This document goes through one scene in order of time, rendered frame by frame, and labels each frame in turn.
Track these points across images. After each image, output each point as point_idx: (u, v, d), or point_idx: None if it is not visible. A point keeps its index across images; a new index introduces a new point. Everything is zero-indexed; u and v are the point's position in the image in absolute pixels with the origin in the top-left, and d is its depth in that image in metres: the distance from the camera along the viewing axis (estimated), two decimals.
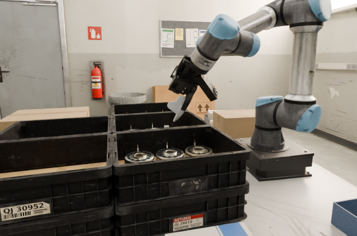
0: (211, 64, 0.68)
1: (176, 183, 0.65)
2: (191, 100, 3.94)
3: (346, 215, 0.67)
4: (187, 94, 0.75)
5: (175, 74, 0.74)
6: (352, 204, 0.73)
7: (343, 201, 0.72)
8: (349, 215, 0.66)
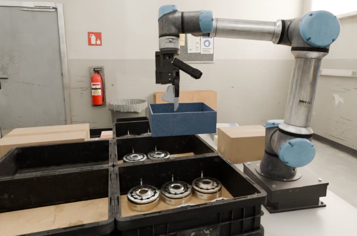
0: (175, 40, 0.81)
1: (185, 233, 0.58)
2: None
3: (149, 110, 0.79)
4: (174, 82, 0.81)
5: (155, 69, 0.82)
6: (169, 108, 0.84)
7: (159, 104, 0.83)
8: (149, 109, 0.78)
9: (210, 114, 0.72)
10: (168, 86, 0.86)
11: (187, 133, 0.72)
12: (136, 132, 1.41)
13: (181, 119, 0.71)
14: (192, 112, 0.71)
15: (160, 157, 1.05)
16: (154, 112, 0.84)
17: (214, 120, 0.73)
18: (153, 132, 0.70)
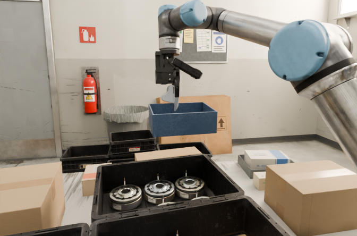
0: (175, 40, 0.81)
1: None
2: None
3: (149, 110, 0.79)
4: (174, 82, 0.81)
5: (155, 69, 0.82)
6: (169, 108, 0.84)
7: (159, 104, 0.83)
8: (150, 109, 0.78)
9: (211, 114, 0.72)
10: (168, 86, 0.86)
11: (188, 133, 0.72)
12: (138, 178, 0.85)
13: (183, 120, 0.71)
14: (193, 112, 0.71)
15: None
16: (154, 112, 0.83)
17: (215, 120, 0.73)
18: (154, 133, 0.70)
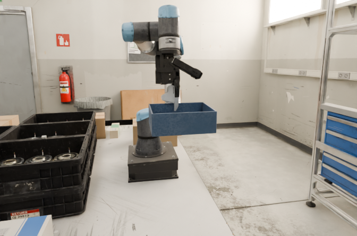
0: (175, 40, 0.81)
1: (10, 184, 0.82)
2: None
3: (149, 110, 0.79)
4: (174, 82, 0.81)
5: (155, 69, 0.82)
6: (169, 108, 0.84)
7: (159, 104, 0.83)
8: (149, 109, 0.78)
9: (210, 114, 0.72)
10: (168, 86, 0.86)
11: (187, 132, 0.72)
12: (56, 121, 1.64)
13: (181, 119, 0.71)
14: (192, 112, 0.71)
15: None
16: (154, 112, 0.84)
17: (214, 120, 0.72)
18: (153, 132, 0.70)
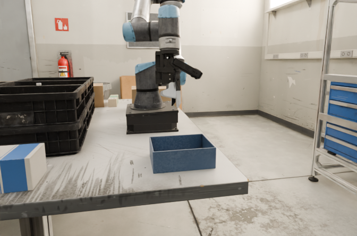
0: (175, 40, 0.81)
1: (1, 115, 0.77)
2: None
3: (150, 144, 0.81)
4: (174, 78, 0.80)
5: (155, 69, 0.82)
6: (169, 140, 0.86)
7: (159, 137, 0.85)
8: (150, 143, 0.80)
9: (210, 150, 0.74)
10: (167, 84, 0.88)
11: (187, 168, 0.74)
12: None
13: (181, 156, 0.73)
14: (192, 149, 0.73)
15: None
16: (154, 144, 0.85)
17: (214, 156, 0.75)
18: (154, 169, 0.72)
